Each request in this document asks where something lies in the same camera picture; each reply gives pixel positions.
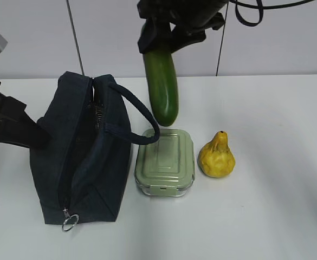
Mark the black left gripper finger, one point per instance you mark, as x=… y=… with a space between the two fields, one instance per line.
x=25 y=133

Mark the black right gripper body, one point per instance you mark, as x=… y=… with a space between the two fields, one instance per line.
x=190 y=15

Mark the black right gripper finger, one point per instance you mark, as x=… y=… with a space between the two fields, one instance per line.
x=181 y=38
x=154 y=33

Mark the green cucumber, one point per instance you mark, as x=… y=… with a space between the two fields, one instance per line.
x=162 y=86

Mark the dark navy fabric lunch bag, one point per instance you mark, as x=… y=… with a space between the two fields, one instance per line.
x=81 y=175

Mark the yellow pear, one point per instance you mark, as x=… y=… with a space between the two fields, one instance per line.
x=215 y=158

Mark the green lidded glass food container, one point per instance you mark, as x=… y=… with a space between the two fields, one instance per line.
x=166 y=168

